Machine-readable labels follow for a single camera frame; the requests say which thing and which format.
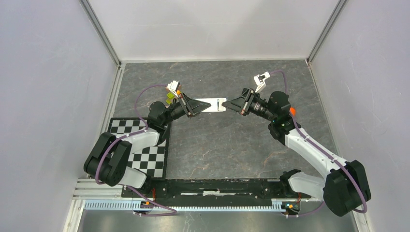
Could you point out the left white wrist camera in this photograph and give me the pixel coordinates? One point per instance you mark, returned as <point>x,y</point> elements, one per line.
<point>173,87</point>

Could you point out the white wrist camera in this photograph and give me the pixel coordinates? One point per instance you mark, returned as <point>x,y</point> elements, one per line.
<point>173,87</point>
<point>260,81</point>

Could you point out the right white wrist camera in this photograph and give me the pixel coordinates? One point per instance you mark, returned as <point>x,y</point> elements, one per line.
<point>260,81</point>

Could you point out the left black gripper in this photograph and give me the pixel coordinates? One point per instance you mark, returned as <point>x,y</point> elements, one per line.
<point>193,106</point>

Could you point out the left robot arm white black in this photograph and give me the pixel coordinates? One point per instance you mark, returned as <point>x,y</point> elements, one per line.
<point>107,162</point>

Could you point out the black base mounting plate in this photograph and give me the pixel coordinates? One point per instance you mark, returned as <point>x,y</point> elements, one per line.
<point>218,192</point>

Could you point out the black white checkerboard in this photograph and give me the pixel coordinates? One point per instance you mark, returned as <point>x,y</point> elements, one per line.
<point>150,160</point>

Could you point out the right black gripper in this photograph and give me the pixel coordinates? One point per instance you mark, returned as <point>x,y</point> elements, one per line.
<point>242,104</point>

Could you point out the orange tape roll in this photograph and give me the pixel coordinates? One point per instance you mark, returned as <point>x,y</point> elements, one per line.
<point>292,111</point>

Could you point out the white remote control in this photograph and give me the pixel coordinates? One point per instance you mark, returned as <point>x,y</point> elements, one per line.
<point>216,104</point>

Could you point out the green yellow block stack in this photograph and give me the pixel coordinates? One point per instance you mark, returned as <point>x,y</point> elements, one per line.
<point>171,98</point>

